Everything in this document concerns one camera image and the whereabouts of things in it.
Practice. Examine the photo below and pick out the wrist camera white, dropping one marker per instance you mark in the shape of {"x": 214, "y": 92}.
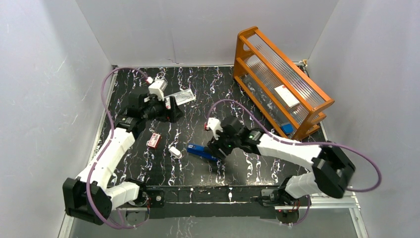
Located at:
{"x": 214, "y": 125}
{"x": 157, "y": 88}

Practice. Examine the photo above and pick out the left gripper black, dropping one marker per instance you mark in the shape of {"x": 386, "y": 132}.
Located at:
{"x": 170, "y": 109}

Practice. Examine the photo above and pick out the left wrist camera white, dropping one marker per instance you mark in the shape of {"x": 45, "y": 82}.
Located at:
{"x": 157, "y": 88}

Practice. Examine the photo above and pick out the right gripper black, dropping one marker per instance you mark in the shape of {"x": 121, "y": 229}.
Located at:
{"x": 216, "y": 152}

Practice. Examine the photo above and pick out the blue object on shelf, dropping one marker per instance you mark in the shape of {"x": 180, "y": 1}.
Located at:
{"x": 287, "y": 128}

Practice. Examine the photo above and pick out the white box on shelf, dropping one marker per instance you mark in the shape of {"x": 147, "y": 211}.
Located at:
{"x": 285, "y": 97}

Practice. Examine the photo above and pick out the red white staple box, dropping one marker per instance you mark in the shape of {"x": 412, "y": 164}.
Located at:
{"x": 154, "y": 140}

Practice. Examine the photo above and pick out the clear plastic package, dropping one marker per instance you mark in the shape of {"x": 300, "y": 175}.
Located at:
{"x": 181, "y": 97}

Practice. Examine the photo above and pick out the orange wooden shelf rack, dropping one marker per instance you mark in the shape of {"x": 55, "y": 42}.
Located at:
{"x": 260, "y": 66}

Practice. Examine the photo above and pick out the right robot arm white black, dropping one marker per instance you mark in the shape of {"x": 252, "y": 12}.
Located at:
{"x": 329, "y": 168}

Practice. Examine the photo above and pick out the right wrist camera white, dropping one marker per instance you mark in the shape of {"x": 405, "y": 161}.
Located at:
{"x": 214, "y": 125}

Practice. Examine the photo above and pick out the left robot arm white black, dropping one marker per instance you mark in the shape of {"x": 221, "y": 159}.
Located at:
{"x": 88, "y": 196}

